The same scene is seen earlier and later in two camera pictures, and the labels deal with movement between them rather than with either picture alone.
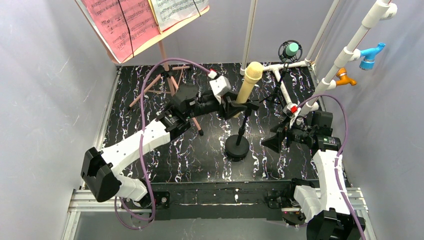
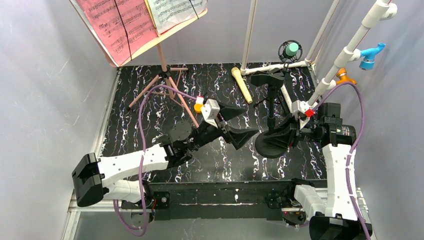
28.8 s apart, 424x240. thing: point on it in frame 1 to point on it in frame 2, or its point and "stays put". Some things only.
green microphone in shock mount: [289, 51] stays put
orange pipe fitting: [342, 74] stays put
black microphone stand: [237, 146] to [271, 143]
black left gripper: [228, 108] to [224, 127]
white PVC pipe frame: [385, 9] stays put
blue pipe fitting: [367, 62] stays put
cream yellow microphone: [253, 74] to [238, 75]
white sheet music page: [170, 13] stays put
